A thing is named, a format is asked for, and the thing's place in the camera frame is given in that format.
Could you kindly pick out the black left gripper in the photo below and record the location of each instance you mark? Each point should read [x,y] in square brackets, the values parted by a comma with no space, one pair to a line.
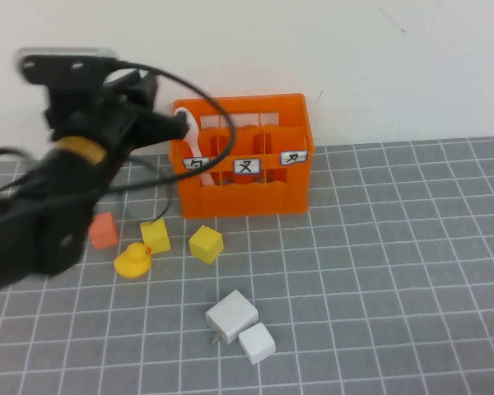
[94,119]

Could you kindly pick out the pale pink plastic spoon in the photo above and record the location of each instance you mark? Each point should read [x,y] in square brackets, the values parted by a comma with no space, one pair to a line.
[194,136]

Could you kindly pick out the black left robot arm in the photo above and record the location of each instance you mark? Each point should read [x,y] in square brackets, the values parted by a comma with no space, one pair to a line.
[33,222]

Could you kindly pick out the orange plastic cutlery holder crate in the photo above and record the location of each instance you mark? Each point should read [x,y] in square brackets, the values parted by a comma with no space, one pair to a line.
[247,201]

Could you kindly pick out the white label with hook-shaped character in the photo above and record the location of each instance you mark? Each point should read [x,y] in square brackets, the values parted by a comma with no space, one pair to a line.
[197,163]

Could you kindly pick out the white label with crossed character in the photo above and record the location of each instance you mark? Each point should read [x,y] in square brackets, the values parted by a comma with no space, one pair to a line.
[247,166]

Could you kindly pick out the yellow foam cube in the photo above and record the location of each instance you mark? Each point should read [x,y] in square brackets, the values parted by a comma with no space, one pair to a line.
[206,244]
[155,236]

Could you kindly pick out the orange foam cube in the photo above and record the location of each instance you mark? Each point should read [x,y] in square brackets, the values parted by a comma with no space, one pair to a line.
[103,232]

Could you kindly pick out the white label with angular character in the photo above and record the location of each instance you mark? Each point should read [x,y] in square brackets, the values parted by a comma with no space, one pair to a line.
[294,157]

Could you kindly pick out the yellow rubber duck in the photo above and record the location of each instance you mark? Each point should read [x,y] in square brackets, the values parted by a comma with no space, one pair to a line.
[131,263]

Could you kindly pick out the white foam cube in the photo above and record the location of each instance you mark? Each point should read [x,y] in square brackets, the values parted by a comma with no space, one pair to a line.
[257,343]

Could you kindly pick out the grey grid cutting mat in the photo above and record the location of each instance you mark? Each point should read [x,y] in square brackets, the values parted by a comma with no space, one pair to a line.
[395,267]

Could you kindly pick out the white wall charger plug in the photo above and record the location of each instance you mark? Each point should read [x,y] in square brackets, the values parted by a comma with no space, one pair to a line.
[230,314]

